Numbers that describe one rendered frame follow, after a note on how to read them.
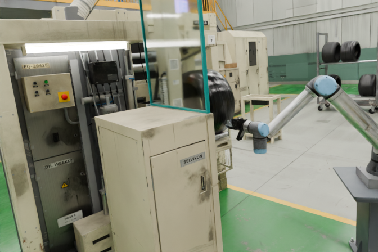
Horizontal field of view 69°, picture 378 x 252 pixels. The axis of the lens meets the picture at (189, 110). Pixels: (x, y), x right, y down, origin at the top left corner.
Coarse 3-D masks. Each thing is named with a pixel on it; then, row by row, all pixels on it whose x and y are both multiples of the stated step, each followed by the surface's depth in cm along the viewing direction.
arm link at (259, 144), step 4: (256, 140) 189; (260, 140) 188; (264, 140) 188; (256, 144) 189; (260, 144) 188; (264, 144) 189; (256, 148) 190; (260, 148) 189; (264, 148) 189; (256, 152) 191; (260, 152) 189; (264, 152) 190
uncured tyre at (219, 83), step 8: (208, 72) 217; (216, 72) 221; (208, 80) 207; (216, 80) 211; (224, 80) 215; (216, 88) 206; (224, 88) 211; (216, 96) 204; (224, 96) 209; (232, 96) 214; (216, 104) 203; (224, 104) 208; (232, 104) 213; (216, 112) 204; (224, 112) 209; (232, 112) 215; (216, 120) 207; (224, 120) 213; (216, 128) 213; (224, 128) 222
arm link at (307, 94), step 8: (312, 80) 185; (312, 88) 184; (304, 96) 188; (312, 96) 187; (296, 104) 190; (304, 104) 189; (280, 112) 199; (288, 112) 193; (296, 112) 192; (272, 120) 201; (280, 120) 195; (288, 120) 195; (272, 128) 198; (280, 128) 198; (272, 136) 200
